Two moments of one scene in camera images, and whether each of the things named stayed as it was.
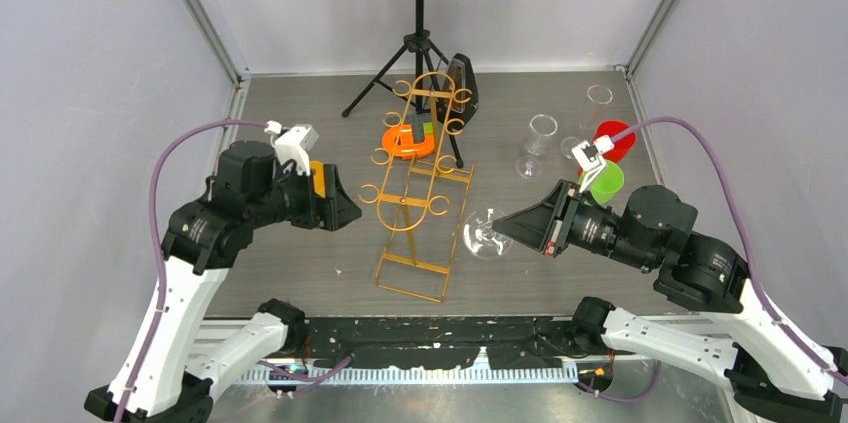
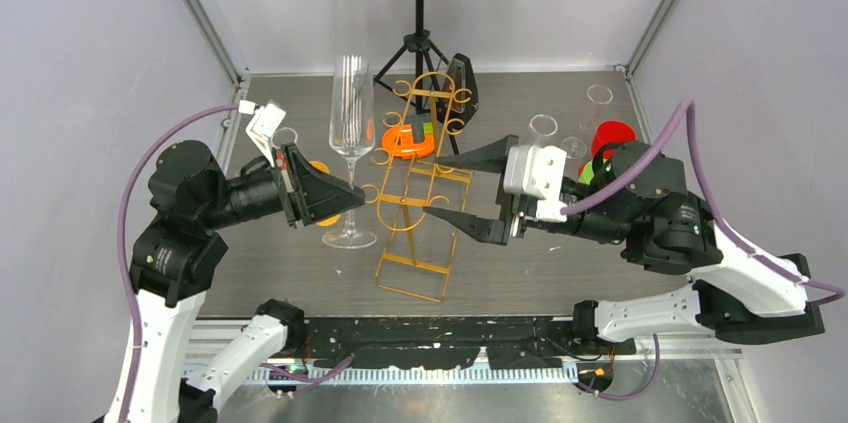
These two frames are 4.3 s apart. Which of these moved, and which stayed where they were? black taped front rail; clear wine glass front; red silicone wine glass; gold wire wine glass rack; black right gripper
Moved: clear wine glass front; black right gripper
Stayed: red silicone wine glass; black taped front rail; gold wire wine glass rack
